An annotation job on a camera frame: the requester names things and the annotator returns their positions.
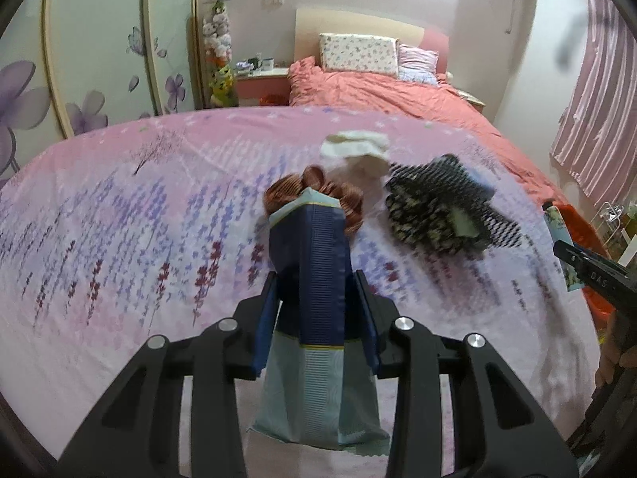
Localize flower printed wardrobe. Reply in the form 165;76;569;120
0;0;201;185

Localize person's right hand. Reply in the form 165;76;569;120
597;316;625;390

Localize beige and pink headboard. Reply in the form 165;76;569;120
295;7;449;76

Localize white floral pillow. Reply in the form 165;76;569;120
318;33;400;79

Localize white bedside table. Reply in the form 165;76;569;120
455;87;487;111

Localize coral pink duvet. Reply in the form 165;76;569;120
287;57;563;200

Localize black patterned sock pile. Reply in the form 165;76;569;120
384;153;524;255

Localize pink striped pillow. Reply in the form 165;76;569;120
397;44;440;84

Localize wire rack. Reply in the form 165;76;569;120
592;200;637;262

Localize stack of plush toys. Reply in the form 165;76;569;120
201;0;238;108

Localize crumpled white tissue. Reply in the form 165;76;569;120
320;131;391;180

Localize brown striped sock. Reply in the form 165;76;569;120
263;166;365;234

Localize orange plastic basket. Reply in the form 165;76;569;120
552;202;619;319

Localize light blue floral packet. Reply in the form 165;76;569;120
545;204;590;292

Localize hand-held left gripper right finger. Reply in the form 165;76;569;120
351;269;580;478

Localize navy and light-blue sock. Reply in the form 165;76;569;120
247;186;391;459

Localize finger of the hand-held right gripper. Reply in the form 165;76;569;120
552;240;630;310

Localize pink nightstand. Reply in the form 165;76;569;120
235;67;290;107

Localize pink curtain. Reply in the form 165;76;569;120
550;0;637;210

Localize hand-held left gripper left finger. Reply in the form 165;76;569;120
57;271;279;478

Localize lavender printed bedsheet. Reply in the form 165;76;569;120
0;106;598;478

